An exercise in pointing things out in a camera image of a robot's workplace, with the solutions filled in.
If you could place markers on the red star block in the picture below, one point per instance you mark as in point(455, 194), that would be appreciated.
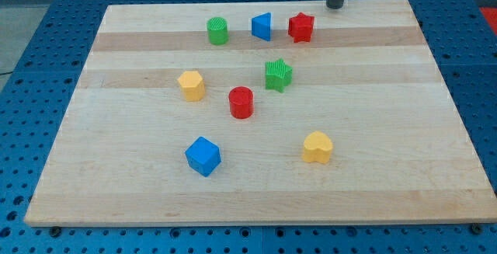
point(300, 27)

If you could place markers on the blue triangle block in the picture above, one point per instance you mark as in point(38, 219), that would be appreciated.
point(262, 26)

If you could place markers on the green star block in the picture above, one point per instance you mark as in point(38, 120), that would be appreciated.
point(278, 75)

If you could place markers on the green cylinder block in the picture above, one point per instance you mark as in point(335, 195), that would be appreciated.
point(217, 30)

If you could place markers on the red cylinder block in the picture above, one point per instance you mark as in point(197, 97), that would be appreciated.
point(241, 102)

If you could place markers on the red object at right edge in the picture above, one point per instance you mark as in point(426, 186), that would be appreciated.
point(490, 15)

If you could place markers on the light wooden board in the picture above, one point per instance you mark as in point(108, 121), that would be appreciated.
point(367, 79)

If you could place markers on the yellow heart block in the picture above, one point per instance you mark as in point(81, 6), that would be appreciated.
point(317, 147)

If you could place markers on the yellow hexagon block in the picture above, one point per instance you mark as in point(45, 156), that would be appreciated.
point(192, 86)

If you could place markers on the blue cube block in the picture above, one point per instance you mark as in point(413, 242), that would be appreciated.
point(203, 156)

